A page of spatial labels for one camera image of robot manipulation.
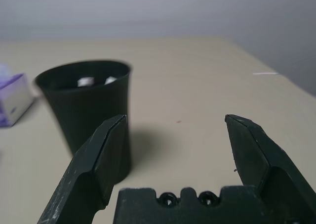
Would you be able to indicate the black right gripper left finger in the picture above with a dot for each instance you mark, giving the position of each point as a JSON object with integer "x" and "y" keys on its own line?
{"x": 93, "y": 164}

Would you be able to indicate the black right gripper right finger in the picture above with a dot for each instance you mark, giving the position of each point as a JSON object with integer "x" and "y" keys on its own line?
{"x": 271, "y": 164}

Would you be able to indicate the black plastic cup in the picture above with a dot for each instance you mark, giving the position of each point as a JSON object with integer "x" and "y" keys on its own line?
{"x": 91, "y": 105}

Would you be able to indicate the purple tissue box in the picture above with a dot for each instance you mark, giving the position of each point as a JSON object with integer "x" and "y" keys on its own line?
{"x": 12, "y": 100}

